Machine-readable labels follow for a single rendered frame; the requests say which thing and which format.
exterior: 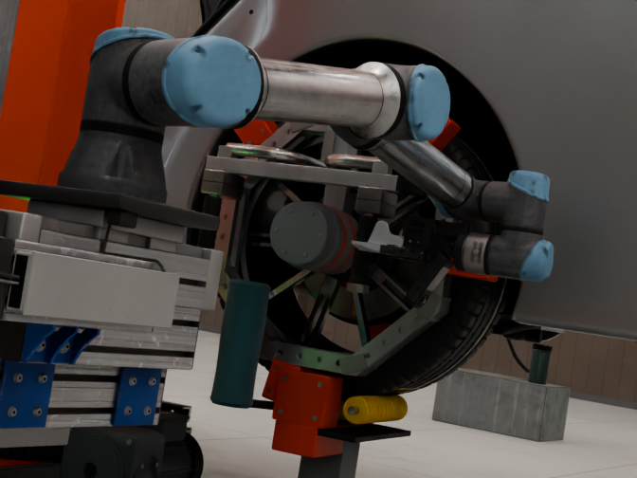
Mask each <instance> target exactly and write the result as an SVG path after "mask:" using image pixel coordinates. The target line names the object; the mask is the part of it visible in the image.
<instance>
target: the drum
mask: <svg viewBox="0 0 637 478"><path fill-rule="evenodd" d="M357 225H358V223H357V221H356V220H355V219H354V218H353V217H352V216H351V215H350V214H349V213H347V212H344V211H341V210H338V209H336V208H333V207H329V206H327V205H324V204H320V203H318V202H312V201H308V202H304V201H296V202H292V203H290V204H288V205H286V206H284V207H283V208H282V209H280V210H279V212H278V213H277V214H276V216H275V217H274V219H273V222H272V224H271V228H270V241H271V245H272V248H273V249H274V251H275V252H276V254H277V255H278V256H279V257H280V258H281V259H282V260H284V261H285V262H286V263H289V264H290V265H292V266H293V267H297V268H300V269H304V270H309V271H314V272H318V273H323V274H330V275H334V274H339V273H342V272H344V271H346V270H348V269H349V268H350V267H351V266H352V261H353V255H354V253H355V252H354V249H355V246H354V245H353V244H352V240H353V241H355V238H356V232H357Z"/></svg>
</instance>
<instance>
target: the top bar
mask: <svg viewBox="0 0 637 478"><path fill-rule="evenodd" d="M205 169H214V170H221V171H223V170H227V172H229V173H232V174H235V175H246V176H255V177H263V178H272V179H280V180H289V181H298V182H306V183H315V184H323V185H332V186H339V187H348V188H357V189H358V187H359V186H365V185H366V186H369V187H376V188H378V187H382V189H384V190H387V191H389V192H392V193H401V192H402V187H403V181H404V178H402V177H400V176H398V175H382V174H373V173H365V172H357V171H347V170H339V169H332V168H320V167H311V166H302V165H293V164H284V163H277V162H266V161H257V160H248V159H239V158H228V157H219V156H206V162H205V168H204V170H205Z"/></svg>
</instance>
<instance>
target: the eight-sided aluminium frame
mask: <svg viewBox="0 0 637 478"><path fill-rule="evenodd" d="M325 130H332V128H331V127H330V125H322V124H310V123H296V122H286V123H285V124H284V125H283V126H282V127H281V128H279V129H278V130H277V131H276V132H275V133H274V134H273V135H271V136H270V137H269V138H268V139H267V140H265V141H264V142H263V143H262V144H261V145H262V146H268V147H275V148H281V149H285V150H289V151H293V152H295V151H296V150H297V149H299V148H300V147H301V145H302V144H303V143H305V142H306V141H307V140H308V139H309V138H311V137H312V136H313V135H318V136H324V134H325ZM240 176H242V177H244V178H245V183H244V190H243V195H242V200H240V201H237V200H229V199H222V205H221V211H220V217H219V218H220V226H219V230H218V231H217V233H216V240H215V247H214V250H219V251H223V252H224V256H223V263H222V268H221V274H220V280H219V286H218V292H219V294H220V295H221V297H222V298H223V300H224V302H226V300H227V295H228V282H229V281H230V280H231V279H239V280H242V279H241V278H240V276H239V275H238V266H239V261H240V255H241V248H242V243H243V237H244V230H245V224H246V214H247V207H248V201H249V196H250V190H251V188H252V187H254V186H255V185H256V184H257V183H258V182H260V181H261V180H262V179H263V177H255V176H246V175H240ZM427 196H428V197H429V199H430V200H431V202H432V203H433V204H434V206H435V207H436V213H435V220H439V221H444V222H451V223H462V222H463V220H456V219H453V218H447V217H444V216H443V215H441V214H440V212H439V208H437V206H436V200H435V199H434V198H432V197H431V196H429V195H428V194H427ZM453 279H454V276H453V275H449V274H446V276H445V277H444V278H443V280H442V281H441V282H440V283H439V284H438V285H437V287H436V288H435V289H434V291H433V292H432V293H431V295H430V296H429V298H428V300H427V302H426V303H425V304H424V305H423V306H422V307H421V308H414V307H413V308H412V309H411V310H410V311H409V312H407V313H406V314H405V315H404V316H402V317H401V318H400V319H398V320H397V321H396V322H394V323H393V324H392V325H390V326H389V327H388V328H387V329H385V330H384V331H383V332H382V333H380V334H379V335H378V336H376V337H375V338H374V339H373V340H371V341H370V342H368V343H367V344H366V345H365V346H363V347H362V348H361V349H359V350H358V351H357V352H356V353H354V354H353V355H351V354H345V353H339V352H334V351H329V350H323V349H318V348H313V347H307V346H301V345H296V344H291V343H285V342H281V340H280V339H279V337H278V336H277V334H276V332H275V331H274V329H273V328H272V326H271V325H270V323H269V322H268V320H267V319H266V321H265V328H264V338H263V343H262V348H261V353H260V359H267V360H270V361H273V360H274V359H278V360H281V361H283V362H286V363H289V364H293V365H298V366H303V367H308V368H314V369H319V370H324V371H329V372H335V373H340V374H343V375H350V376H355V377H365V376H367V375H368V374H370V373H371V372H372V371H373V370H377V367H379V366H380V365H381V364H383V363H384V362H385V361H386V360H388V359H389V358H391V357H392V356H393V355H395V354H396V353H397V352H398V351H400V350H401V349H402V348H404V347H405V346H406V345H408V344H409V343H410V342H411V341H413V340H414V339H416V338H417V337H418V336H419V335H421V334H422V333H423V332H425V331H426V330H427V329H429V328H430V327H431V326H432V325H433V324H434V323H436V322H439V321H440V319H441V318H442V317H443V316H445V315H446V314H447V313H448V310H449V304H450V302H451V300H452V299H450V298H451V291H452V285H453Z"/></svg>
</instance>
